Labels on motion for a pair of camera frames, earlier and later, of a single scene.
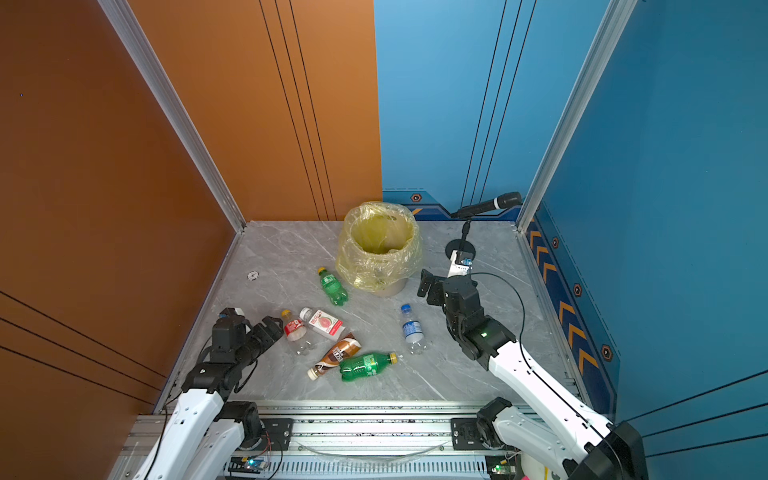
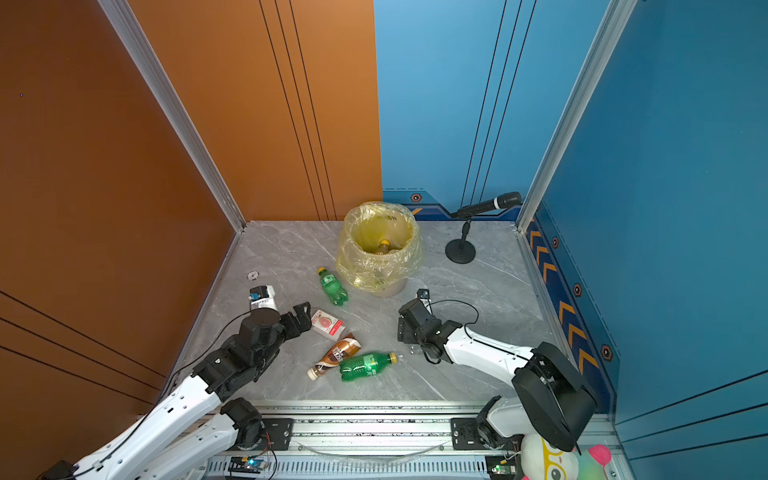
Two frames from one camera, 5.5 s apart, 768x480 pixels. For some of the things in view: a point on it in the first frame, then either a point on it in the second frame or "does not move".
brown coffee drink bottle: [346, 348] does not move
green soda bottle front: [365, 365] does not move
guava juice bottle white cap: [323, 324] does not move
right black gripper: [439, 285] -> [404, 332]
